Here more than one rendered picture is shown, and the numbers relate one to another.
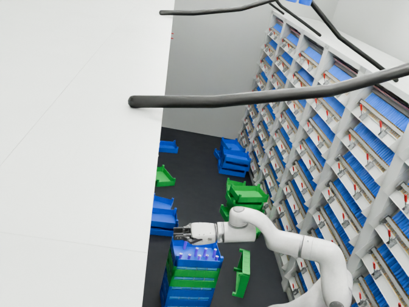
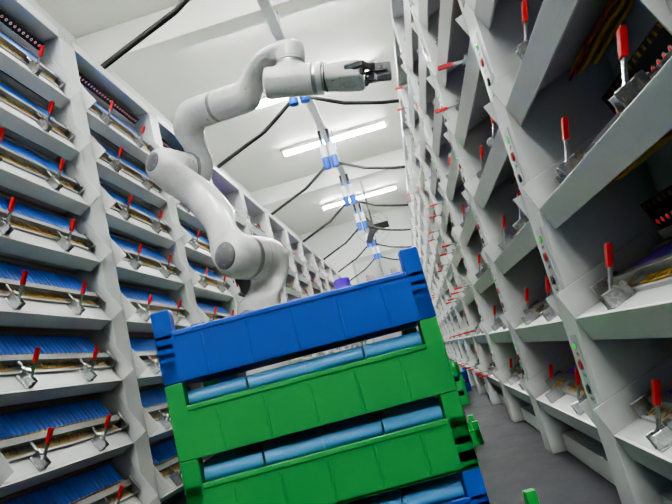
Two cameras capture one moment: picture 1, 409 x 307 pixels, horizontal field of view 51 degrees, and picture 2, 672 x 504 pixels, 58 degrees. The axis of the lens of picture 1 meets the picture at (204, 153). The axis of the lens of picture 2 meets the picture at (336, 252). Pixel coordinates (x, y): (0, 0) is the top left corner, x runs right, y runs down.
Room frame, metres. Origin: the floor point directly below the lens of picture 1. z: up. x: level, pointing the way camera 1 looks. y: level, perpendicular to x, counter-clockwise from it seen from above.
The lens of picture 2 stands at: (2.98, 0.15, 0.37)
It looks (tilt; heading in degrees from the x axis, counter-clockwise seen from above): 10 degrees up; 194
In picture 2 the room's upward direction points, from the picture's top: 15 degrees counter-clockwise
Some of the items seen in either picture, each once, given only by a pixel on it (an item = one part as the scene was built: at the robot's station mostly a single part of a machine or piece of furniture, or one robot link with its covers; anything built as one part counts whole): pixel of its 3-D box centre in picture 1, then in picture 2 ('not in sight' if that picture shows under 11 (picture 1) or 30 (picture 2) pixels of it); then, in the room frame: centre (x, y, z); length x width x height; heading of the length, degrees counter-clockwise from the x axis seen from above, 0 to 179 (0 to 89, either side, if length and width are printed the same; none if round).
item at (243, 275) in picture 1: (241, 272); not in sight; (2.61, -0.47, 0.10); 0.30 x 0.08 x 0.20; 0
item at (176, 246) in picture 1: (196, 251); (298, 321); (2.26, -0.09, 0.44); 0.30 x 0.20 x 0.08; 106
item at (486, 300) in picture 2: not in sight; (471, 199); (0.41, 0.14, 0.90); 0.20 x 0.09 x 1.81; 98
